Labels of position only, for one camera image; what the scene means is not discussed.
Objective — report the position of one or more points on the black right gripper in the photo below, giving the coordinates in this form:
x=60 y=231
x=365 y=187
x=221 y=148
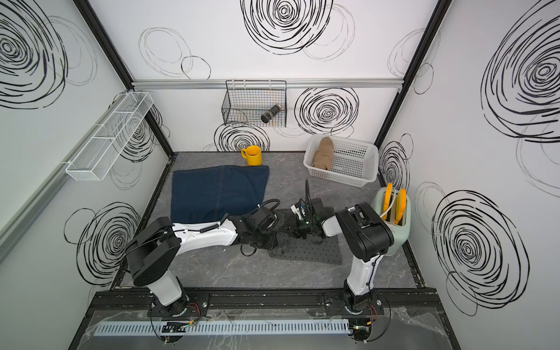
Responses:
x=302 y=235

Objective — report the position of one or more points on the yellow toast slice right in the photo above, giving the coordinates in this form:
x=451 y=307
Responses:
x=400 y=206

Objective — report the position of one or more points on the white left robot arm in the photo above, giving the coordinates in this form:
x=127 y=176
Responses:
x=150 y=254

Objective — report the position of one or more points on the white plastic basket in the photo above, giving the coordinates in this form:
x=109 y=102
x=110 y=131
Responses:
x=355 y=162

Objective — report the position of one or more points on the dark cylindrical bottle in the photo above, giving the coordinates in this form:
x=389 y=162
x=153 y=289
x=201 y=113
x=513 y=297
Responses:
x=269 y=114

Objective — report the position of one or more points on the mint green toaster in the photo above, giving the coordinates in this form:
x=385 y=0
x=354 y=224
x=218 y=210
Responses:
x=400 y=231

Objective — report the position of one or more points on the tan brown skirt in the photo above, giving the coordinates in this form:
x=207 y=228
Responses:
x=324 y=156

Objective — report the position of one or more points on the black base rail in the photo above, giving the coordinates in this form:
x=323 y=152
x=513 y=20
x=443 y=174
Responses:
x=329 y=301

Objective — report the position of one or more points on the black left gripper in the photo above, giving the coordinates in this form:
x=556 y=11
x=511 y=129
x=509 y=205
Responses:
x=272 y=243

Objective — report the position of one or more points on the yellow toast slice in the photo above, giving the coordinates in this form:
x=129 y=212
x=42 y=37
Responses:
x=387 y=204
x=400 y=206

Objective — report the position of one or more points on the dark blue skirt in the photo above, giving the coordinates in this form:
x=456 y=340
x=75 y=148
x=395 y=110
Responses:
x=206 y=195

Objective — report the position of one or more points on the black wire wall basket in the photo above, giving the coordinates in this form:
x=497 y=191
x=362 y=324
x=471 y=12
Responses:
x=246 y=100

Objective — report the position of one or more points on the grey polka dot skirt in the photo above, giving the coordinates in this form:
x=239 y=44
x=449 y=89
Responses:
x=305 y=240

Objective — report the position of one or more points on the yellow mug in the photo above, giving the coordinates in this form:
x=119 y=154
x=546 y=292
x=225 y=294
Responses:
x=253 y=155

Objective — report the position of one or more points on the white slotted cable duct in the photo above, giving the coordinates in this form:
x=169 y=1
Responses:
x=224 y=327

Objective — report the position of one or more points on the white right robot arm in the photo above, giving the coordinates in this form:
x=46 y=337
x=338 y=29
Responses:
x=367 y=236

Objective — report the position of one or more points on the yellow toast slice left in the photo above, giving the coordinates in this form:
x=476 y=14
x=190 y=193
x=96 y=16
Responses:
x=387 y=204

